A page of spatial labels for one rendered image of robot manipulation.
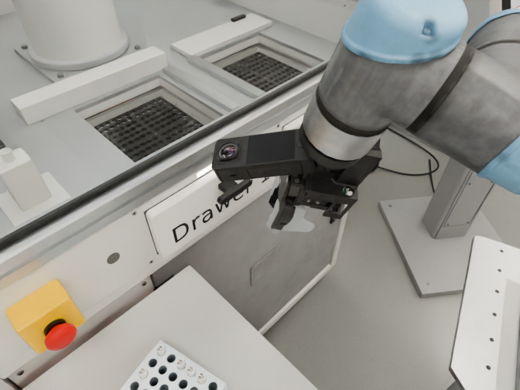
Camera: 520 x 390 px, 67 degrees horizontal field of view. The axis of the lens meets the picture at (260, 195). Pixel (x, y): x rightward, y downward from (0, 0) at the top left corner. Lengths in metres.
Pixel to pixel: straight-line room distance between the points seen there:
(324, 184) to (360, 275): 1.26
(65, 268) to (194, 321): 0.22
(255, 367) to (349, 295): 1.01
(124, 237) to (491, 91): 0.52
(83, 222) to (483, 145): 0.47
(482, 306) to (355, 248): 1.02
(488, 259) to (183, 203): 0.58
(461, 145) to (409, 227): 1.55
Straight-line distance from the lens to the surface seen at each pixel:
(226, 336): 0.68
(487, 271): 0.85
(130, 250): 0.67
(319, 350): 1.51
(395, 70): 0.30
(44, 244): 0.57
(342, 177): 0.44
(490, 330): 0.78
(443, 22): 0.30
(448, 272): 1.77
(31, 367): 0.77
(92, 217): 0.58
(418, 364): 1.57
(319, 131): 0.36
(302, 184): 0.44
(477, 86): 0.32
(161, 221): 0.64
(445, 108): 0.31
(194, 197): 0.66
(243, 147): 0.43
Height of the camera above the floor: 1.38
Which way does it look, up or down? 46 degrees down
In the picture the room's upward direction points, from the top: straight up
